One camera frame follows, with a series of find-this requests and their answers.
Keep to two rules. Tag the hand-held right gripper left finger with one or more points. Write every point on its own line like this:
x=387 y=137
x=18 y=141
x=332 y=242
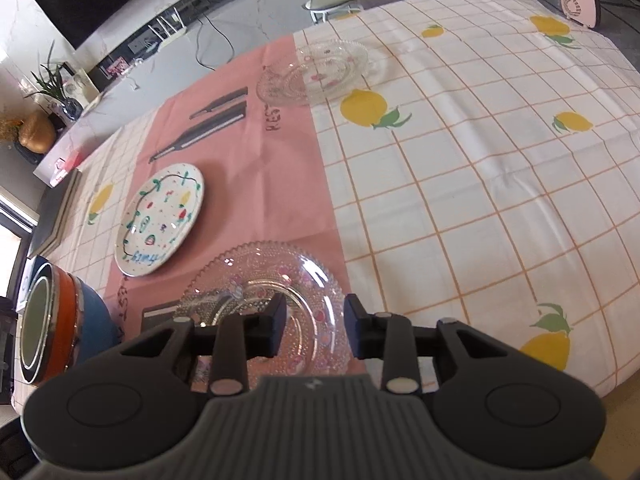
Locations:
x=276 y=325

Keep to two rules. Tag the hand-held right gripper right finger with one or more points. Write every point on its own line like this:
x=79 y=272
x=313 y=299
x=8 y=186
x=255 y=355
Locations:
x=354 y=327

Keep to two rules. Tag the clear glass plate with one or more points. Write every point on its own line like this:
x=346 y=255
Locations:
x=320 y=75
x=260 y=270

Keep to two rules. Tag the white painted fruit plate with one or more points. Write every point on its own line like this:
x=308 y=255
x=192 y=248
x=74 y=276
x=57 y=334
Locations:
x=155 y=220

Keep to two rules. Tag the blue steel bowl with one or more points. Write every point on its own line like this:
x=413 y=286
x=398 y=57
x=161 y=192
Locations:
x=100 y=320

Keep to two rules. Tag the orange steel bowl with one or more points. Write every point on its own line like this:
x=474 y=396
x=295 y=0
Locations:
x=65 y=310

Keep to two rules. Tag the green ceramic bowl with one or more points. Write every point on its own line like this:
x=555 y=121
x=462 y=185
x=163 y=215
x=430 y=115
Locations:
x=35 y=320

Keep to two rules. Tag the checked lemon print tablecloth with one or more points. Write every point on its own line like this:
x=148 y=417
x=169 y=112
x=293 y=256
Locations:
x=475 y=185

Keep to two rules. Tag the black notebook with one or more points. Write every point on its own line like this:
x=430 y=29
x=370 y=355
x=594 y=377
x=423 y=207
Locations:
x=50 y=215

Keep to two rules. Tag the pink storage box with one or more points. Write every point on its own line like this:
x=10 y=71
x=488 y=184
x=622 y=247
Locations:
x=65 y=170

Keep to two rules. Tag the green plant in blue vase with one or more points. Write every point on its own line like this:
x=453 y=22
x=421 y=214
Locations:
x=70 y=109

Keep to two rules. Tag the pink photo card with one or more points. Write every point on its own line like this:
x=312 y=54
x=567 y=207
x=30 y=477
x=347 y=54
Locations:
x=116 y=66

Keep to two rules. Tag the framed portrait drawing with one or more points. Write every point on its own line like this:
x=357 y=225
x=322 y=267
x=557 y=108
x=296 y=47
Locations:
x=85 y=87

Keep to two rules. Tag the gold round vase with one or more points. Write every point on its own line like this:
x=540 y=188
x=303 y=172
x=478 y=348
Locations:
x=37 y=132

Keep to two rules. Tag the white router with antennas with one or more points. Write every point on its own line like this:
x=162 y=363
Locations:
x=170 y=32

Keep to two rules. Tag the dried flowers in dark vase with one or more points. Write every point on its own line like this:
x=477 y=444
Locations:
x=9 y=130

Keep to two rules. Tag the pink small heater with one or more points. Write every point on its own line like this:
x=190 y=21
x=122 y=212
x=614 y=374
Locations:
x=580 y=5

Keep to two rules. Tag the black wall television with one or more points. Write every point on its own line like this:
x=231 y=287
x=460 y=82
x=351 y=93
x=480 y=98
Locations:
x=100 y=0

